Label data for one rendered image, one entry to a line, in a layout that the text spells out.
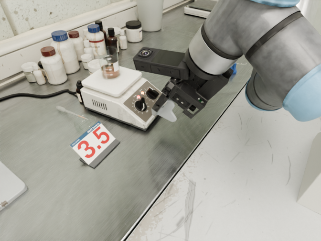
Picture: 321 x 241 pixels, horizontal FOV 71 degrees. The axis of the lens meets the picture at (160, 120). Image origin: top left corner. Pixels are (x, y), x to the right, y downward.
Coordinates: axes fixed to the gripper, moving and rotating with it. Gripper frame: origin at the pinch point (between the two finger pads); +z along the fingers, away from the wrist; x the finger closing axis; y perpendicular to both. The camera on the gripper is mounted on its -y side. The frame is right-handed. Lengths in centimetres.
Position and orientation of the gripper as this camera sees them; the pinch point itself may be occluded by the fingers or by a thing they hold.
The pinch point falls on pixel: (156, 105)
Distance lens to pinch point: 53.7
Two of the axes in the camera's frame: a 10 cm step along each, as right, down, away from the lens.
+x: 4.8, -7.0, 5.4
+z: -3.5, 4.0, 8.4
